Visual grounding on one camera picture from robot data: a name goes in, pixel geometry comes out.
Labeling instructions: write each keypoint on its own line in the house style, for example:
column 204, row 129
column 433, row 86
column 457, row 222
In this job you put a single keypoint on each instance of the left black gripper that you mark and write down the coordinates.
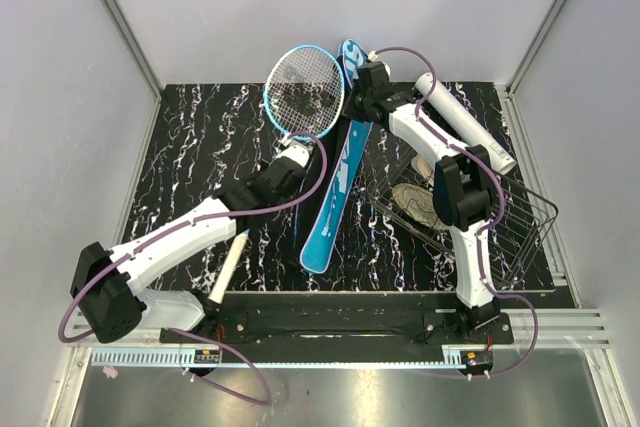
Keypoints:
column 263, row 172

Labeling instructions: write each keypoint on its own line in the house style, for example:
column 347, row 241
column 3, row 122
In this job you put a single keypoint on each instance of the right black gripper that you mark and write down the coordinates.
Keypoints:
column 357, row 89

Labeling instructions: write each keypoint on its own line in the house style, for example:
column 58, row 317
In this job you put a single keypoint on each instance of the blue racket cover bag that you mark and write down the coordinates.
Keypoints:
column 317, row 220

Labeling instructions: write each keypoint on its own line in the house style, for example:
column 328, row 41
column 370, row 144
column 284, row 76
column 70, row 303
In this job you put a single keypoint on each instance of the white shuttlecock tube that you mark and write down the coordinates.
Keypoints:
column 464, row 124

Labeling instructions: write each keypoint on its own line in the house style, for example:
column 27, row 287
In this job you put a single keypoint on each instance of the blue badminton racket front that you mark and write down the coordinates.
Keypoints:
column 303, row 98

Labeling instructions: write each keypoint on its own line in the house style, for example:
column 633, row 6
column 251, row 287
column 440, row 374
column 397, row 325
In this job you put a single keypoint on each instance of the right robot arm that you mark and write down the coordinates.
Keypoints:
column 467, row 196

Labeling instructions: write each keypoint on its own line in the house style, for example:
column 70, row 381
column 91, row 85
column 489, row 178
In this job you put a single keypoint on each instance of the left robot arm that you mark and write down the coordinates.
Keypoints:
column 110, row 287

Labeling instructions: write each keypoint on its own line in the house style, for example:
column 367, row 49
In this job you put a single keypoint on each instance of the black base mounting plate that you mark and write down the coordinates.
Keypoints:
column 346, row 327

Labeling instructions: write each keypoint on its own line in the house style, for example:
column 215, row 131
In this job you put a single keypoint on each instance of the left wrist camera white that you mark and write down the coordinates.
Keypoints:
column 299, row 152

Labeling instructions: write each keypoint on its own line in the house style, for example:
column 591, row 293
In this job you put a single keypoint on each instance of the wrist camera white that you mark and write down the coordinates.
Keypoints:
column 299, row 152
column 374, row 57

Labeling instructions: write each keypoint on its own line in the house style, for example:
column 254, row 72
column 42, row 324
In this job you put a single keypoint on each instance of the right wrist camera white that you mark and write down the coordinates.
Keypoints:
column 374, row 57

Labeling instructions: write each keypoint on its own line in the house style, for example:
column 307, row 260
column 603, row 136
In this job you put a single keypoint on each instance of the black wire dish rack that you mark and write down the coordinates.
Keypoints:
column 517, row 259

